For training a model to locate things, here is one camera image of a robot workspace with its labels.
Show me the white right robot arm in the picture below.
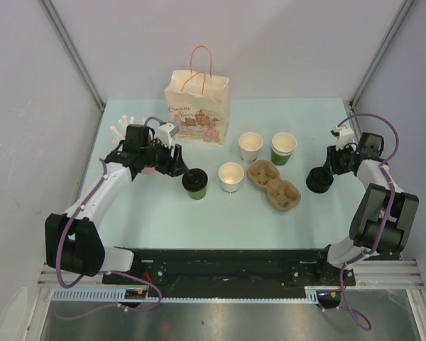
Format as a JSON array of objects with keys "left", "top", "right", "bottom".
[{"left": 313, "top": 128, "right": 419, "bottom": 285}]

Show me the brown pulp cup carrier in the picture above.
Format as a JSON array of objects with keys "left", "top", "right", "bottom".
[{"left": 246, "top": 160, "right": 301, "bottom": 212}]

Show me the green paper cup stack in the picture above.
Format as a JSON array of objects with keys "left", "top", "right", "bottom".
[{"left": 271, "top": 132, "right": 297, "bottom": 166}]

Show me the white paper cup stack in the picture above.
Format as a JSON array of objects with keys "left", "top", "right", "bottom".
[{"left": 239, "top": 132, "right": 263, "bottom": 163}]

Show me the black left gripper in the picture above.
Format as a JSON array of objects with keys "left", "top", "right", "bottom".
[{"left": 141, "top": 137, "right": 189, "bottom": 178}]

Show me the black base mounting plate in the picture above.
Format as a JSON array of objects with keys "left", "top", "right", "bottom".
[{"left": 102, "top": 248, "right": 402, "bottom": 298}]

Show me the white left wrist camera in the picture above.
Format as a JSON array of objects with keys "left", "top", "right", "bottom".
[{"left": 156, "top": 122, "right": 180, "bottom": 148}]

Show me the printed paper takeout bag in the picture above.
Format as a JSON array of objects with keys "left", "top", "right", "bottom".
[{"left": 164, "top": 45, "right": 230, "bottom": 147}]

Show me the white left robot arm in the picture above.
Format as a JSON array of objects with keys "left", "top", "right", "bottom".
[{"left": 45, "top": 122, "right": 189, "bottom": 284}]

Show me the black cup lid stack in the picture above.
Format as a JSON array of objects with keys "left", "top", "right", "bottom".
[{"left": 305, "top": 167, "right": 334, "bottom": 194}]

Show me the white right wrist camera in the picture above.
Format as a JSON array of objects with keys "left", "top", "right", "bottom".
[{"left": 331, "top": 126, "right": 355, "bottom": 150}]

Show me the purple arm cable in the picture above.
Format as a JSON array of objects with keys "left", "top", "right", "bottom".
[
  {"left": 337, "top": 113, "right": 400, "bottom": 331},
  {"left": 53, "top": 116, "right": 164, "bottom": 320}
]

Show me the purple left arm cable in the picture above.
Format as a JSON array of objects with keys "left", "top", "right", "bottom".
[{"left": 53, "top": 116, "right": 164, "bottom": 320}]

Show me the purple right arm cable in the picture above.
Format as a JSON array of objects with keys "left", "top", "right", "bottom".
[{"left": 337, "top": 113, "right": 400, "bottom": 331}]

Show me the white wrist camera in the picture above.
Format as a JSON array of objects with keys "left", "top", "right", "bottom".
[
  {"left": 331, "top": 126, "right": 355, "bottom": 150},
  {"left": 156, "top": 122, "right": 180, "bottom": 148}
]

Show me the pink straw holder cup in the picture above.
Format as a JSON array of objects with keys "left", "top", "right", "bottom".
[{"left": 141, "top": 167, "right": 155, "bottom": 175}]

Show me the white slotted cable duct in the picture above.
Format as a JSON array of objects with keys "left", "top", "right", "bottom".
[{"left": 52, "top": 288, "right": 318, "bottom": 304}]

